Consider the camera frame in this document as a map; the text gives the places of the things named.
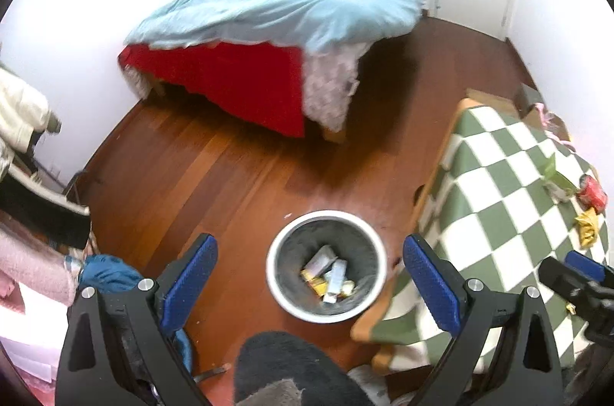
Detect yellow snack bag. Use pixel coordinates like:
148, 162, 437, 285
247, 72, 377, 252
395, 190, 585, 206
576, 208, 599, 249

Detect red Coke can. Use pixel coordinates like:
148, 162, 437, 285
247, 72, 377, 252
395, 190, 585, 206
576, 174, 608, 214

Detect green white cardboard box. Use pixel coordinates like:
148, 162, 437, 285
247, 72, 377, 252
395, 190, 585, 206
540, 153, 578, 201

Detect white wrapper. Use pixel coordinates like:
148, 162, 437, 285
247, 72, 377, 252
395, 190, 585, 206
301, 245, 337, 282

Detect white rimmed trash bin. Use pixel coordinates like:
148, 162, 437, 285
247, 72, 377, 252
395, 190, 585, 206
266, 210, 387, 324

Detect blue cloth bundle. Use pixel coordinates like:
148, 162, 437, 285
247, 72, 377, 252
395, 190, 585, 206
79, 254, 193, 373

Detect pink fluffy blanket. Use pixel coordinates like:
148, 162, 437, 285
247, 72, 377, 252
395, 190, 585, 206
1, 225, 78, 306

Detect black fuzzy slipper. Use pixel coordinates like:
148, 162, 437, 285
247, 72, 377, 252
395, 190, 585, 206
233, 331, 371, 405

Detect pink items on cardboard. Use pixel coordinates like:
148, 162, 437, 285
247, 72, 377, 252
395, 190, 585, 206
526, 102, 570, 142

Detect cream jacket on chair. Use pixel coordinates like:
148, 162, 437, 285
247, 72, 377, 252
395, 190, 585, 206
0, 64, 61, 178

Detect red bed base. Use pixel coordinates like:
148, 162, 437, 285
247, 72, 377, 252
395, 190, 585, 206
119, 42, 305, 138

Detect light blue duvet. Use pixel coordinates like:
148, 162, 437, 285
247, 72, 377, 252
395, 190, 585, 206
125, 0, 425, 54

